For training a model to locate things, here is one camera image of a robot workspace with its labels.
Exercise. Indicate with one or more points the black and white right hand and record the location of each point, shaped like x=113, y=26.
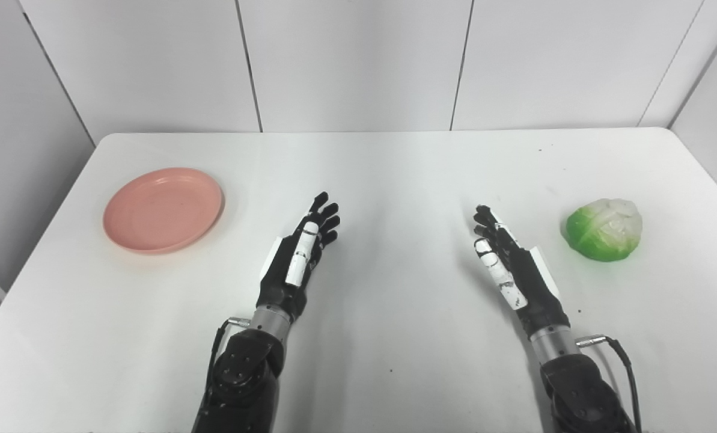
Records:
x=535, y=288

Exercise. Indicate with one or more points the green and white toy cabbage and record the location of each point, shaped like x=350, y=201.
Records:
x=604, y=231

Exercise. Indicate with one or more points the pink round plate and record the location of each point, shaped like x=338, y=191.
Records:
x=163, y=210

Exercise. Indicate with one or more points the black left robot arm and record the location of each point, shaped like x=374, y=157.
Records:
x=244, y=373

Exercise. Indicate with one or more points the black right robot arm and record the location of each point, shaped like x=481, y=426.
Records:
x=580, y=391

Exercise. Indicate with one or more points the black and white left hand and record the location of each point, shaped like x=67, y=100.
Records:
x=280, y=282

